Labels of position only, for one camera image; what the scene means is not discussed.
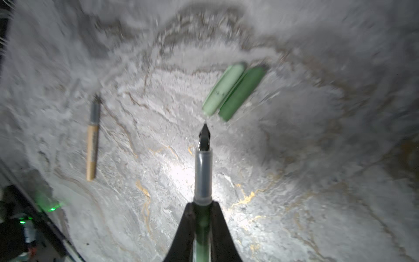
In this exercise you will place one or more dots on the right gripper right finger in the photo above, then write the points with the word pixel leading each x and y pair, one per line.
pixel 222 245

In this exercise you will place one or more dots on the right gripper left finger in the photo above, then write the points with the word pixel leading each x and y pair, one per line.
pixel 181 249

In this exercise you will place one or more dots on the dark green marker pen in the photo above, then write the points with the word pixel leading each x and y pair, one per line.
pixel 203 195

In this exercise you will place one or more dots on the tan marker pen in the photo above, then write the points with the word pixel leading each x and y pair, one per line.
pixel 92 139

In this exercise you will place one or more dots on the dark green pen cap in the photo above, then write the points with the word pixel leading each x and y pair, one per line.
pixel 241 91

